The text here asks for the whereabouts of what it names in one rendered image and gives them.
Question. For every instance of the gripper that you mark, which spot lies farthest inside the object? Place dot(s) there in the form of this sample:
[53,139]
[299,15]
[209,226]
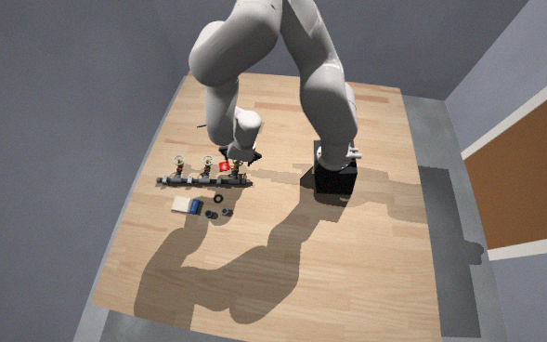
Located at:
[235,153]

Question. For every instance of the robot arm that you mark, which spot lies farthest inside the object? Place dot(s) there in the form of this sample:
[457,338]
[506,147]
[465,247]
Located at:
[247,36]

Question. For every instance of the grey pipe manifold with three valves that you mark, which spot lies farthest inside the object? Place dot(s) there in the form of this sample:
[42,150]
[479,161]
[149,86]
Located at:
[205,180]

